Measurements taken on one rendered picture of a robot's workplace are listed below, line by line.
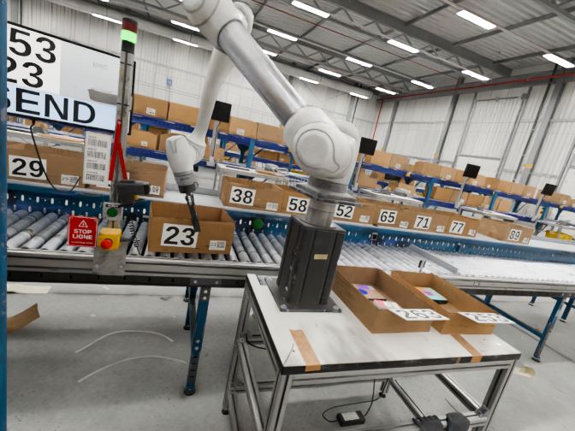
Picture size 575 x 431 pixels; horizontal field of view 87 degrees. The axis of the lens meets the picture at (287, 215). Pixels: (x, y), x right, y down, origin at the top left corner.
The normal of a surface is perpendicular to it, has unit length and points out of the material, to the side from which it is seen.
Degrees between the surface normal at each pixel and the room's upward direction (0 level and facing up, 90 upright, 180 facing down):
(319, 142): 97
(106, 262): 90
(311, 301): 90
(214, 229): 90
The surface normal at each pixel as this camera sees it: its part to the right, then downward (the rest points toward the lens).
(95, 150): 0.32, 0.27
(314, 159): -0.28, 0.14
